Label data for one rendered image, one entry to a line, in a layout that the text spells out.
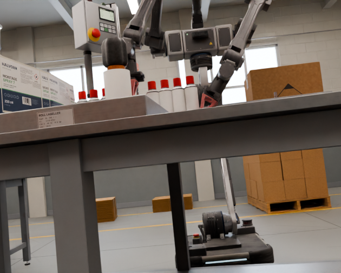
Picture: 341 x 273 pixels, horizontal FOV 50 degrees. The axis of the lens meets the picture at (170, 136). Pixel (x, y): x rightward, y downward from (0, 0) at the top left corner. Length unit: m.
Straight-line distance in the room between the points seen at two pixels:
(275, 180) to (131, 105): 4.25
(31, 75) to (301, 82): 1.10
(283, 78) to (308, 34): 6.11
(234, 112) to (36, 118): 0.38
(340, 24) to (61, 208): 7.61
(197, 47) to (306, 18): 5.78
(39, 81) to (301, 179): 4.16
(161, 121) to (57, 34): 7.24
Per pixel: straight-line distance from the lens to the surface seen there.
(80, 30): 1.66
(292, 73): 1.68
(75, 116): 0.72
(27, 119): 0.76
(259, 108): 0.59
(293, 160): 4.92
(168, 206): 5.90
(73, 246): 0.68
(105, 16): 1.71
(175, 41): 2.20
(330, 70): 7.71
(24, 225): 3.51
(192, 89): 1.43
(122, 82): 1.19
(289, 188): 4.91
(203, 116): 0.58
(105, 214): 5.53
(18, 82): 1.07
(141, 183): 7.00
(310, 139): 0.63
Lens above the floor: 0.75
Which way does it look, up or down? 4 degrees up
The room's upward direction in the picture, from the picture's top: 6 degrees counter-clockwise
